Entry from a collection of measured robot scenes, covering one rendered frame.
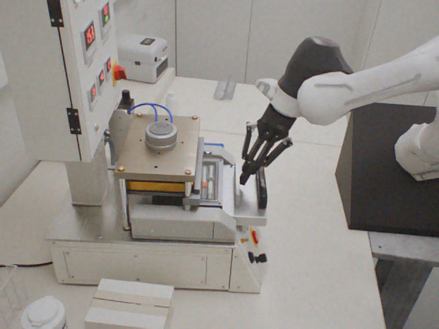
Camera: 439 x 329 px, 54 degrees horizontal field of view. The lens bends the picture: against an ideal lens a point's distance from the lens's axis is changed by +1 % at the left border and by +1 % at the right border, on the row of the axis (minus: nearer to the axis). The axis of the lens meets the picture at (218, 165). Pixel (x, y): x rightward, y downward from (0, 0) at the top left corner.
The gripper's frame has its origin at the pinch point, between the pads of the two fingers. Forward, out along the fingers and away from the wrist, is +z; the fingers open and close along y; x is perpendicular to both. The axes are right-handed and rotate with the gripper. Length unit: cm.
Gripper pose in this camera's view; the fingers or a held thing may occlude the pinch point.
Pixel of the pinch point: (247, 172)
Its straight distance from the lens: 112.9
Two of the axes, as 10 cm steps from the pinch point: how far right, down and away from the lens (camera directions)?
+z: -3.9, 7.4, 5.5
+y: 9.2, 3.3, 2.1
